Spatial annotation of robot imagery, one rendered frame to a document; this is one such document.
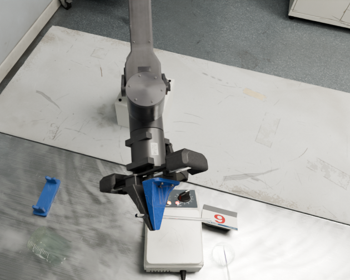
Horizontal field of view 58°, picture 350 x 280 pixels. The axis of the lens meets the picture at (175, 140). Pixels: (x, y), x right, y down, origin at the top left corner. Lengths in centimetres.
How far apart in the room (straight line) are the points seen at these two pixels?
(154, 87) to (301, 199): 60
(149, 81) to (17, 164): 59
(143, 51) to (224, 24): 232
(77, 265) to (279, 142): 65
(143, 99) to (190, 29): 233
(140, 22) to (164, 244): 45
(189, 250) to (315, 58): 230
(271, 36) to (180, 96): 190
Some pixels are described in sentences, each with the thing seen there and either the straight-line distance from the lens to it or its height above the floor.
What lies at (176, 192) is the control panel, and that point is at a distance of 82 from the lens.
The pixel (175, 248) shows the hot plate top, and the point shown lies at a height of 99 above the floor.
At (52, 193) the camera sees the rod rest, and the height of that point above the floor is 91.
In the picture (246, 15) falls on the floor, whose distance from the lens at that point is 302.
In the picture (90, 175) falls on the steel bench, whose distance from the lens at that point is 89.
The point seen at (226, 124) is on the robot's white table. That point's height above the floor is 90.
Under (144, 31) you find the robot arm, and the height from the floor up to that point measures 133.
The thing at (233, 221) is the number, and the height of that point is 92.
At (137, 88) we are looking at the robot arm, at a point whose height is 135.
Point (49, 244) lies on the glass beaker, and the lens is 78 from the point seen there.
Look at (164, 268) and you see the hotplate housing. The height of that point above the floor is 96.
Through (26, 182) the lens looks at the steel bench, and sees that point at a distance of 93.
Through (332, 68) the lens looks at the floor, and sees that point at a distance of 279.
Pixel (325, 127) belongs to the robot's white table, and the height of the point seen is 90.
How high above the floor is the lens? 169
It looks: 57 degrees down
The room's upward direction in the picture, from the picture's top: 7 degrees clockwise
